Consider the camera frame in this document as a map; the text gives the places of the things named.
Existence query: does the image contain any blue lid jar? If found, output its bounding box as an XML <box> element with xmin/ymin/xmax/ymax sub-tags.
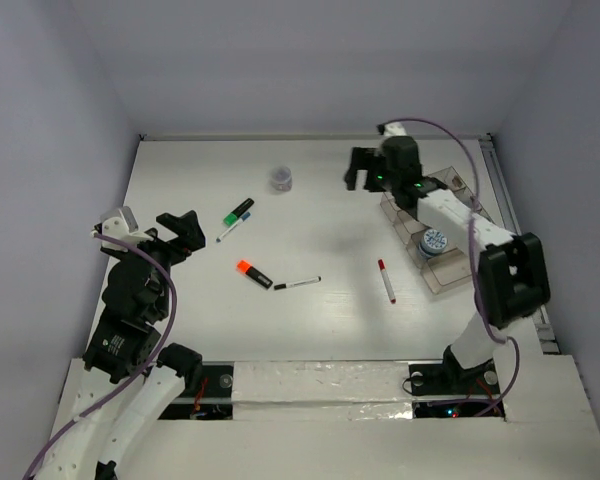
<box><xmin>417</xmin><ymin>228</ymin><xmax>449</xmax><ymax>260</ymax></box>

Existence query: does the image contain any clear compartment organizer tray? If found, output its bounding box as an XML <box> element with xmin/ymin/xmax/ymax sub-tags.
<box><xmin>380</xmin><ymin>192</ymin><xmax>471</xmax><ymax>294</ymax></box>

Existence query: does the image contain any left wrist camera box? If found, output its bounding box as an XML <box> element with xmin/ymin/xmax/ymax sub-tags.
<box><xmin>92</xmin><ymin>206</ymin><xmax>138</xmax><ymax>244</ymax></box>

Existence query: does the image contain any blue white marker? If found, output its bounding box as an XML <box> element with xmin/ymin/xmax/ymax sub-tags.
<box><xmin>216</xmin><ymin>212</ymin><xmax>251</xmax><ymax>243</ymax></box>

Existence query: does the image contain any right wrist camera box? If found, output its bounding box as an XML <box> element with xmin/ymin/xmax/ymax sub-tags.
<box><xmin>377</xmin><ymin>122</ymin><xmax>409</xmax><ymax>138</ymax></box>

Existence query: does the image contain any orange black highlighter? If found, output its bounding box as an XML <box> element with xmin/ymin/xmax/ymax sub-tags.
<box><xmin>236</xmin><ymin>260</ymin><xmax>273</xmax><ymax>290</ymax></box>

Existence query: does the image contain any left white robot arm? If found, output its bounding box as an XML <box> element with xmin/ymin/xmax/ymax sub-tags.
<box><xmin>24</xmin><ymin>206</ymin><xmax>206</xmax><ymax>479</ymax></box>

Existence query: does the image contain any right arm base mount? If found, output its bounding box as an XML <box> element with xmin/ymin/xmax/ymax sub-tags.
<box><xmin>401</xmin><ymin>361</ymin><xmax>505</xmax><ymax>419</ymax></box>

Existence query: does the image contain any green black highlighter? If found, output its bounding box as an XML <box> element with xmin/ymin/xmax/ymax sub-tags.
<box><xmin>223</xmin><ymin>198</ymin><xmax>254</xmax><ymax>227</ymax></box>

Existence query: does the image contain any purple clip jar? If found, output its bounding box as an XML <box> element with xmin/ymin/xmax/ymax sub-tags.
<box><xmin>270</xmin><ymin>166</ymin><xmax>293</xmax><ymax>192</ymax></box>

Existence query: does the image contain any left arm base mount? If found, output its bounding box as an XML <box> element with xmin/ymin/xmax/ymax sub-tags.
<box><xmin>159</xmin><ymin>362</ymin><xmax>234</xmax><ymax>421</ymax></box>

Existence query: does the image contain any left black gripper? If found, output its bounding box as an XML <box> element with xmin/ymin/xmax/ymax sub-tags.
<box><xmin>107</xmin><ymin>209</ymin><xmax>206</xmax><ymax>316</ymax></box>

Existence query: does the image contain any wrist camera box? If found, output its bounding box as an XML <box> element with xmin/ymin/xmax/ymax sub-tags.
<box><xmin>377</xmin><ymin>122</ymin><xmax>409</xmax><ymax>138</ymax></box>
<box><xmin>92</xmin><ymin>206</ymin><xmax>138</xmax><ymax>244</ymax></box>

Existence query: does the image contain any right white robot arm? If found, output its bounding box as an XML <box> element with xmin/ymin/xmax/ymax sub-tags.
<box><xmin>344</xmin><ymin>135</ymin><xmax>551</xmax><ymax>396</ymax></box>

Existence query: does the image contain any red white marker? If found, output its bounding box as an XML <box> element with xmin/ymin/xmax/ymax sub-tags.
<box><xmin>378</xmin><ymin>259</ymin><xmax>396</xmax><ymax>304</ymax></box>

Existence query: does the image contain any black white marker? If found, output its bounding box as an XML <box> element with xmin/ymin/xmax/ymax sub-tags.
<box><xmin>273</xmin><ymin>276</ymin><xmax>322</xmax><ymax>291</ymax></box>

